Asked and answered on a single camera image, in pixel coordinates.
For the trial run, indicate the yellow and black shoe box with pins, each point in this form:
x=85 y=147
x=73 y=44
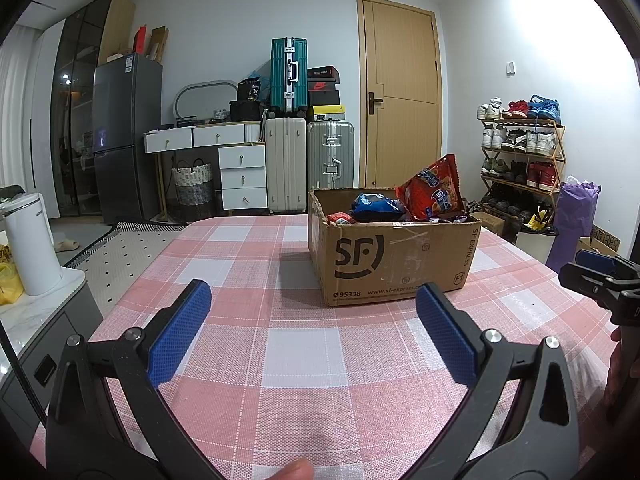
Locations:
x=325 y=114

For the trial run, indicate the flat printed cardboard box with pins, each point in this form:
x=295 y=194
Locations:
x=602 y=237

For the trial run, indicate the teal suitcase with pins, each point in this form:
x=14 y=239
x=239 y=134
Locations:
x=280 y=75

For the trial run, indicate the white trash bin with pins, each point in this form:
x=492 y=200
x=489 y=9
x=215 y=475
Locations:
x=535 y=240

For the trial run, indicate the cream suitcase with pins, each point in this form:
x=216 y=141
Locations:
x=285 y=165

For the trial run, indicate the oval white-framed mirror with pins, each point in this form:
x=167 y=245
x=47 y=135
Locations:
x=182 y=97

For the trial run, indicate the purple gift bag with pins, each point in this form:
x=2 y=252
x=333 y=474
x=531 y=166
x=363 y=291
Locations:
x=572 y=225

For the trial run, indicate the woven laundry basket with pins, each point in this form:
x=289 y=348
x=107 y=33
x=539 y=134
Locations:
x=192 y=187

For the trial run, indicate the person's left hand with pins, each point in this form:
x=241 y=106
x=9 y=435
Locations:
x=292 y=472

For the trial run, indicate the dark glass cabinet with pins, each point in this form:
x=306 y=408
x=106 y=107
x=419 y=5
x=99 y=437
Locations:
x=75 y=110

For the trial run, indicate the black storage bag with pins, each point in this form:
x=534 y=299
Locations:
x=246 y=111

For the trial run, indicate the white and grey side cabinet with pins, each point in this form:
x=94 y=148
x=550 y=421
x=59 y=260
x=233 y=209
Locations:
x=45 y=325

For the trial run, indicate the silver suitcase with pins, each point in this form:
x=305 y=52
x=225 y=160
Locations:
x=320 y=155

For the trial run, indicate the red paper bag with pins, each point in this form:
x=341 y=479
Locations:
x=141 y=40

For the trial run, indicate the white drawer desk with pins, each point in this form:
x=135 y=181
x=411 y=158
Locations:
x=242 y=180

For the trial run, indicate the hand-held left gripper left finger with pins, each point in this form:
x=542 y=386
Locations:
x=180 y=332

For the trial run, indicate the person's right hand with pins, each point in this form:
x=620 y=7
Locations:
x=622 y=370

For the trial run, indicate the red cookie packet black stripe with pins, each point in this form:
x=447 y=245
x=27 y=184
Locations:
x=340 y=218

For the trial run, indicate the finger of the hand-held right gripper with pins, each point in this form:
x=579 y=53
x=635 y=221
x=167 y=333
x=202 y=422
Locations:
x=595 y=259
x=582 y=279

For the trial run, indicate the white dotted rug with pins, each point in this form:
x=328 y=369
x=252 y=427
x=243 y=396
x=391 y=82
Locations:
x=125 y=245

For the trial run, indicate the yellow plastic bag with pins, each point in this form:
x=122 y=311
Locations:
x=9 y=282

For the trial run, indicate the black paper bag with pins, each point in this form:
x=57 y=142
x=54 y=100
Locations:
x=250 y=90

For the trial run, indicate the black shoe box red logo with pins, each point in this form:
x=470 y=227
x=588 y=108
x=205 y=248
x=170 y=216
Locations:
x=323 y=86

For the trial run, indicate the brown cardboard box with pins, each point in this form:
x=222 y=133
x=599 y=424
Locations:
x=400 y=260

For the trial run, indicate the wooden door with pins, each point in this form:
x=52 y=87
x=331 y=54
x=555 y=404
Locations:
x=400 y=85

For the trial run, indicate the white cylindrical appliance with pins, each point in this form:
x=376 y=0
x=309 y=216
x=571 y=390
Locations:
x=32 y=250

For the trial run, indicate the shoe rack with shoes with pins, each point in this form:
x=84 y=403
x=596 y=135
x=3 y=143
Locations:
x=540 y=142

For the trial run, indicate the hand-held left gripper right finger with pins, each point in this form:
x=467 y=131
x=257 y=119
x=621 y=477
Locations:
x=447 y=335

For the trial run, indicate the wooden wall cabinet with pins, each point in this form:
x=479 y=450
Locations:
x=117 y=25

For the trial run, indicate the beige slippers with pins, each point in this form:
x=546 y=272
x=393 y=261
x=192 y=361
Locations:
x=66 y=245

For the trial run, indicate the large red snack bag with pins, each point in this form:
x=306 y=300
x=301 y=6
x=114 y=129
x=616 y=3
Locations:
x=430 y=190

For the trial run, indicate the small cardboard box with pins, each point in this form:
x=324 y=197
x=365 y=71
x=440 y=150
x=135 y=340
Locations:
x=490 y=224

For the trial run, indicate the grey refrigerator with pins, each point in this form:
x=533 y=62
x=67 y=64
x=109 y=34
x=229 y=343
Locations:
x=125 y=110

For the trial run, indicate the blue cookie packet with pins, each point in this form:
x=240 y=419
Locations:
x=375 y=205

